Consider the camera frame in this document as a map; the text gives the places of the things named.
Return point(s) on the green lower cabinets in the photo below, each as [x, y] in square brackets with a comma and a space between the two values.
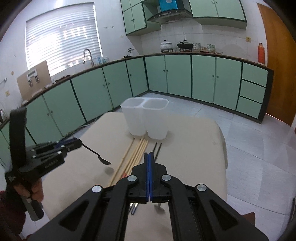
[237, 86]

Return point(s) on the window blinds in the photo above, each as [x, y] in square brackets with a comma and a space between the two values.
[60, 36]

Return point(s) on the black range hood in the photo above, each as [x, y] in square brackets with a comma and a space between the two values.
[170, 16]

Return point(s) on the white lidded pot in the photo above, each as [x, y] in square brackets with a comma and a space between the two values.
[166, 46]

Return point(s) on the white twin utensil holder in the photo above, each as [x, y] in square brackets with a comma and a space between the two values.
[146, 116]

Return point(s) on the green cabinets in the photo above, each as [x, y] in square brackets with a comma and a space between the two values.
[142, 17]
[237, 86]

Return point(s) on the red patterned chopstick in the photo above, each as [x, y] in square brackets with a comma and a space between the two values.
[138, 156]
[132, 158]

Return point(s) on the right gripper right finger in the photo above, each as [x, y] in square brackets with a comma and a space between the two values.
[196, 212]

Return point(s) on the wooden door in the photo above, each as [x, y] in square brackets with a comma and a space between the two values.
[281, 59]

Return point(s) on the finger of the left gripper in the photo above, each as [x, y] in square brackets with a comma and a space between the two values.
[61, 150]
[67, 142]

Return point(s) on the chrome faucet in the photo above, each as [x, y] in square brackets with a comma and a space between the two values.
[87, 56]

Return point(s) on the patterned mug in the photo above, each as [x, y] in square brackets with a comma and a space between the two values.
[211, 48]

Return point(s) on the person left hand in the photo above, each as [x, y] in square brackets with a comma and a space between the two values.
[36, 192]

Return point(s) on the black spoon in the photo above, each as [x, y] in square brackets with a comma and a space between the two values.
[103, 161]

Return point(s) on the plain bamboo chopstick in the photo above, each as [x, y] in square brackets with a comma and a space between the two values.
[126, 161]
[120, 163]

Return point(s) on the cardboard box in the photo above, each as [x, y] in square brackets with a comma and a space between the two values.
[34, 80]

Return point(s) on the orange thermos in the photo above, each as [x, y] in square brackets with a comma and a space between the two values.
[261, 53]

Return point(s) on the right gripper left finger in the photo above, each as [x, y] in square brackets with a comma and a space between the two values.
[100, 213]

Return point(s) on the green upper cabinets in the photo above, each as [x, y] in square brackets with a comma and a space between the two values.
[142, 17]

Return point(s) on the blue box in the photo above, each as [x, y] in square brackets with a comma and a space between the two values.
[166, 5]

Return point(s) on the black wok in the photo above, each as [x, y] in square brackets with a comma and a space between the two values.
[185, 46]

